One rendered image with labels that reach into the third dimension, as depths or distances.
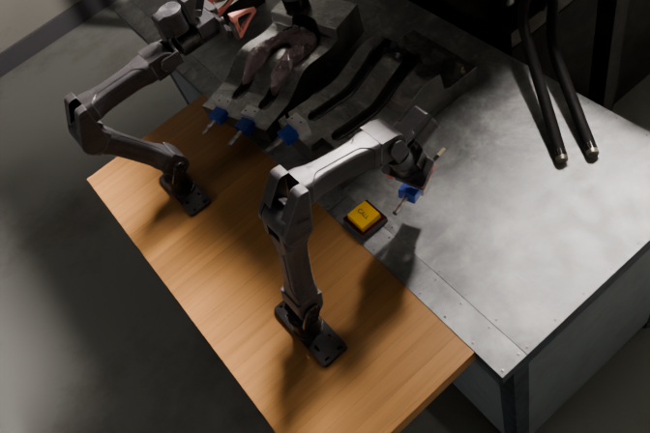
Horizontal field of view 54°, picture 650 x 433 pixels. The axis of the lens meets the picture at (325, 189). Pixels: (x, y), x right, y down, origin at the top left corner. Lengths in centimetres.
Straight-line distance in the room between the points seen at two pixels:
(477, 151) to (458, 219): 21
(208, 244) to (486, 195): 73
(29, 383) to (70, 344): 20
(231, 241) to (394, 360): 55
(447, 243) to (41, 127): 273
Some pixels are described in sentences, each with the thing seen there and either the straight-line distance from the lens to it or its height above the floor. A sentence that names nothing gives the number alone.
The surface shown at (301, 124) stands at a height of 92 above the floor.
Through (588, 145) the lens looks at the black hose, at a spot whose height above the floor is 83.
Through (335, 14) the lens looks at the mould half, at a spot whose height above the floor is 91.
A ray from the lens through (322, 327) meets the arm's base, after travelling 148.
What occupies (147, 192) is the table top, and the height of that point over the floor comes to 80.
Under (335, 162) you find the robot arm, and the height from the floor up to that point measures 123.
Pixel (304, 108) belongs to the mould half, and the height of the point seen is 89.
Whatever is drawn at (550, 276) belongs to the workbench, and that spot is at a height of 80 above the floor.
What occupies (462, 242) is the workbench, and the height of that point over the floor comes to 80.
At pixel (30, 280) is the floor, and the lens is 316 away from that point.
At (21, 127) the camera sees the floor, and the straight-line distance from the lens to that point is 392.
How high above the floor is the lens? 212
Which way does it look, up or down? 51 degrees down
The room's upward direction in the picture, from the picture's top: 23 degrees counter-clockwise
